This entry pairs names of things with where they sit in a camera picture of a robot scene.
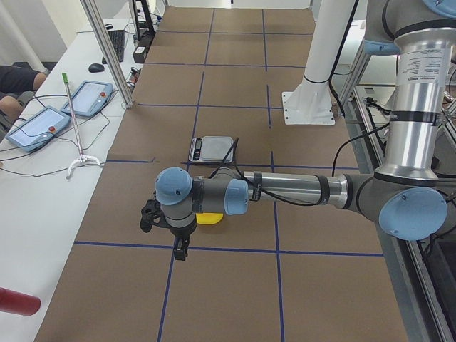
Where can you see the black power box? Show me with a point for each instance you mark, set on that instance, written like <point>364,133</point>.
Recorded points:
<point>140,54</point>

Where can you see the aluminium frame post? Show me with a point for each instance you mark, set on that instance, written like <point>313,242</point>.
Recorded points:
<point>101,34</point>

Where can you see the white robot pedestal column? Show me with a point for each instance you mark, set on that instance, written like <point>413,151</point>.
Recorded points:
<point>310,103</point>

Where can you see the red cylinder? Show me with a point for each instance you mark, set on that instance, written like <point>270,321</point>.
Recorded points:
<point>14,302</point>

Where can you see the grey electronic kitchen scale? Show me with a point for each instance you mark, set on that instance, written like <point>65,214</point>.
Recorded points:
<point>211,149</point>

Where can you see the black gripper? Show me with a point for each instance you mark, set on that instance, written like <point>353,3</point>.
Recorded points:
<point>182,234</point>

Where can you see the brown paper table mat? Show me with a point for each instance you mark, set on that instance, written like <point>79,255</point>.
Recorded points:
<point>277,272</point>

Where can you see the blue teach pendant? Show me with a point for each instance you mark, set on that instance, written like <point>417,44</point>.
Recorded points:
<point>90,97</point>
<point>38,130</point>

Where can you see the black computer mouse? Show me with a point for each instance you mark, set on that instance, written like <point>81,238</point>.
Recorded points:
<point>96,68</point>

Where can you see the silver blue-capped robot arm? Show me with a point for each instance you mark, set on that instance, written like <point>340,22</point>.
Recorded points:
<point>400,196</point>

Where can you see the yellow mango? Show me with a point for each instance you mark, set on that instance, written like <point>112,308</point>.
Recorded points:
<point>209,218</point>

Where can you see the far blue teach pendant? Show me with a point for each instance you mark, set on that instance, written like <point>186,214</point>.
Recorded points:
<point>90,97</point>

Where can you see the white stand with green tip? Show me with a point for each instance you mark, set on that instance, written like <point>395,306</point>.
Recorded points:
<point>82,159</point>

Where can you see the near blue teach pendant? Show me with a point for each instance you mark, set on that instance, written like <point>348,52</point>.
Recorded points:
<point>38,130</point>

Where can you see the aluminium frame rail right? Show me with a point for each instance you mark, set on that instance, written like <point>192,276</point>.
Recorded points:
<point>423,280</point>

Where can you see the black keyboard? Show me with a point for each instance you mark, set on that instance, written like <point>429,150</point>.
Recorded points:
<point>117,38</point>

